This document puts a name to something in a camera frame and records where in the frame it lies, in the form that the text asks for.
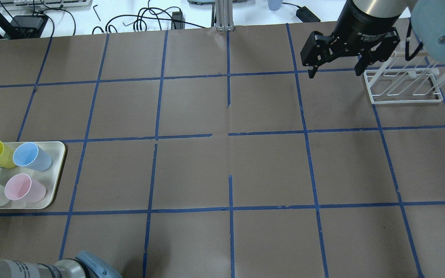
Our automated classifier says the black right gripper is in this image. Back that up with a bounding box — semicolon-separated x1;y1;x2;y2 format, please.
300;0;401;79

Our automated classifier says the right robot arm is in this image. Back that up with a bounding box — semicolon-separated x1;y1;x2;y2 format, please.
300;0;445;78

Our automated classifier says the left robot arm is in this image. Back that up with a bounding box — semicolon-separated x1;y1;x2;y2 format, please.
0;251;122;278

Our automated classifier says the pink plastic cup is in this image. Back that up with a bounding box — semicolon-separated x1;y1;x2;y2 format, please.
5;173;47;203

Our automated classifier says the light blue cup near pink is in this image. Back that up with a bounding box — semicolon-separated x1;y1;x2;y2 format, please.
13;142;53;172

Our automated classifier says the blue cup on desk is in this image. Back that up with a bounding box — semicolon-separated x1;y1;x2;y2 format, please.
267;0;283;11

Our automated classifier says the black power adapter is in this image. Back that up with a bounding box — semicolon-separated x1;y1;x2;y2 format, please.
296;7;321;23

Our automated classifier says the cream plastic tray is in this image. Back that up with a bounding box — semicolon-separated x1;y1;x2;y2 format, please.
0;141;66;210

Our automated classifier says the white wire cup rack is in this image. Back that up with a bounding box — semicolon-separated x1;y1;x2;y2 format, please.
363;41;445;105

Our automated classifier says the aluminium frame post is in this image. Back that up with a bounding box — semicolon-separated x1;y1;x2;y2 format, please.
215;0;234;32

